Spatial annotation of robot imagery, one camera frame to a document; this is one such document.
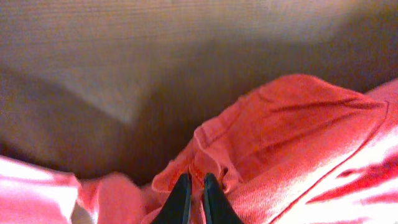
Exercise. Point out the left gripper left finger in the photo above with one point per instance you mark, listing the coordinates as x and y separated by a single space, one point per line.
176 209

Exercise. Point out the orange-red t-shirt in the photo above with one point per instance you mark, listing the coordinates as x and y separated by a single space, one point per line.
297 150

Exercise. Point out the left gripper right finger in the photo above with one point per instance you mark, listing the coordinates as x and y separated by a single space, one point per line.
217 208

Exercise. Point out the salmon folded shirt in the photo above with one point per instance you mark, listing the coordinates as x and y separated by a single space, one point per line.
30 194

